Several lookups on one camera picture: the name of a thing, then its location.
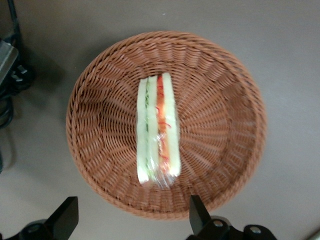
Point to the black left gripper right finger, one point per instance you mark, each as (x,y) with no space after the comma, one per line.
(197,217)

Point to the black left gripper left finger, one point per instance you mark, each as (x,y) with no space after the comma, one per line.
(63,220)

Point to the plastic-wrapped sandwich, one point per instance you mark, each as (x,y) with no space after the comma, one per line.
(166,120)

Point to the round brown wicker basket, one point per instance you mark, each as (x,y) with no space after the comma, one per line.
(215,125)

